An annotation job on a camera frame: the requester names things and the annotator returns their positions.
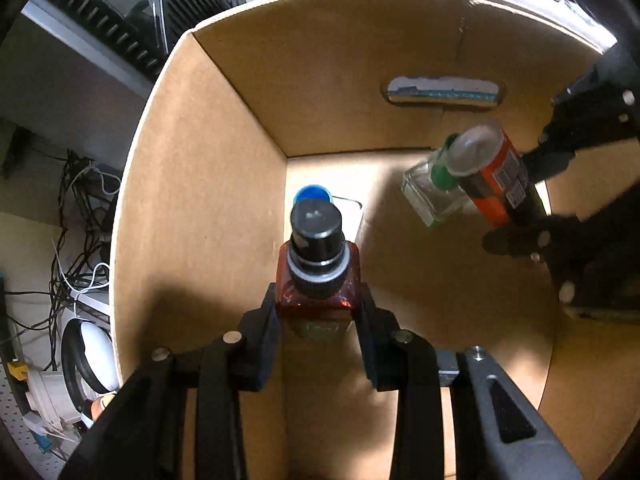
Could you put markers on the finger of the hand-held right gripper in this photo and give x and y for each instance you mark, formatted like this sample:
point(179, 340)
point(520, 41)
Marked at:
point(590, 115)
point(550, 245)

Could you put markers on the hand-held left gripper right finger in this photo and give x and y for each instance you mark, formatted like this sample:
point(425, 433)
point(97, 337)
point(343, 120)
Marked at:
point(370, 345)

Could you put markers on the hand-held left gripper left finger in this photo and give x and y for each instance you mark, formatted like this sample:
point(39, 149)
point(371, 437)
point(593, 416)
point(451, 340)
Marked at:
point(265, 345)

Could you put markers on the orange black spray can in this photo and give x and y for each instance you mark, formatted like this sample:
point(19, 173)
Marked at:
point(492, 180)

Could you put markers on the red bottle black cap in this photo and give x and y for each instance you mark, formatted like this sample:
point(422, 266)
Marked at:
point(316, 240)

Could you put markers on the green cap glass bottle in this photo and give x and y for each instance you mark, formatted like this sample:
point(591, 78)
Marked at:
point(430, 195)

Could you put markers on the blue cap glass bottle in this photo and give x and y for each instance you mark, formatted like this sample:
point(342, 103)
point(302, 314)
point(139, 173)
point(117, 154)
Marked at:
point(312, 194)

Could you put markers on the brown printed cardboard box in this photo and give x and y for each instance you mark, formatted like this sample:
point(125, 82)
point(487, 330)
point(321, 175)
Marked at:
point(215, 160)

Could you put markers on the white round device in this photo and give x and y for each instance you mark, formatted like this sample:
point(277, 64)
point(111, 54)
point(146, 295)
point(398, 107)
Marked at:
point(92, 355)

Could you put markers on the black computer case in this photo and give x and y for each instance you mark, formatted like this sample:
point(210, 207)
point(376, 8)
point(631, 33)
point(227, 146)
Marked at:
point(125, 10)

